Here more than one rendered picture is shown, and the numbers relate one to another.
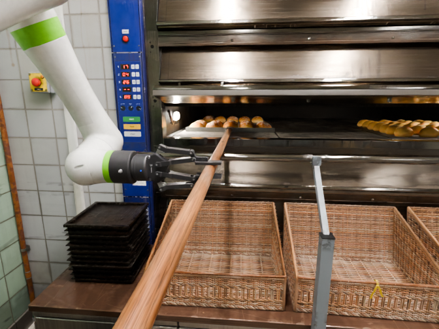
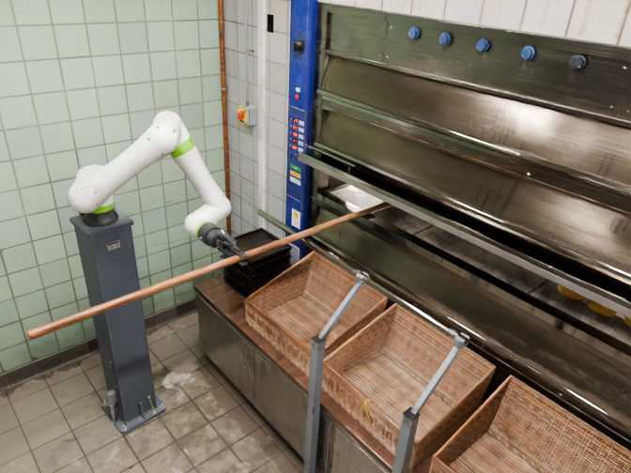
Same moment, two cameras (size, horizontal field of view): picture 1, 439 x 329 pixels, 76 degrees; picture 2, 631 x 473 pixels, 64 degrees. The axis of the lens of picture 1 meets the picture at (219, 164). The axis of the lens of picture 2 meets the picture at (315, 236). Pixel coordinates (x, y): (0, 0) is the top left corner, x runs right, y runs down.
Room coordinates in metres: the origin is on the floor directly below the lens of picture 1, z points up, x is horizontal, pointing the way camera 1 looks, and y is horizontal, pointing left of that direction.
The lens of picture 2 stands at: (-0.34, -1.38, 2.28)
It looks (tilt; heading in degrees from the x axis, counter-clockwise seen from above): 29 degrees down; 43
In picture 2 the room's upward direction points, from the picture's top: 3 degrees clockwise
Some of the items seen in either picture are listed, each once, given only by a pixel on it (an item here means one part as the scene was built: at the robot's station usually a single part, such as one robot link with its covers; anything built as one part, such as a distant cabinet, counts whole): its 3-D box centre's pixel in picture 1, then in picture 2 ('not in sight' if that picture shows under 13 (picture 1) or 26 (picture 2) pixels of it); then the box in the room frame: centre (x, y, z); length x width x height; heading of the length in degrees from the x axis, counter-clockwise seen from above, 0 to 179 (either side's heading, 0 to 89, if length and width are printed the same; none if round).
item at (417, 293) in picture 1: (351, 252); (403, 376); (1.14, -0.59, 0.72); 0.56 x 0.49 x 0.28; 84
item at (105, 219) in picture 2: not in sight; (95, 208); (0.48, 0.74, 1.23); 0.26 x 0.15 x 0.06; 89
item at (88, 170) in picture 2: not in sight; (95, 189); (0.47, 0.67, 1.36); 0.16 x 0.13 x 0.19; 52
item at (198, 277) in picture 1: (218, 245); (314, 309); (1.19, 0.00, 0.72); 0.56 x 0.49 x 0.28; 86
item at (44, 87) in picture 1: (42, 82); (247, 114); (1.50, 0.90, 1.46); 0.10 x 0.07 x 0.10; 85
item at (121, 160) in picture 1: (127, 166); (210, 234); (0.77, 0.26, 1.20); 0.12 x 0.06 x 0.09; 175
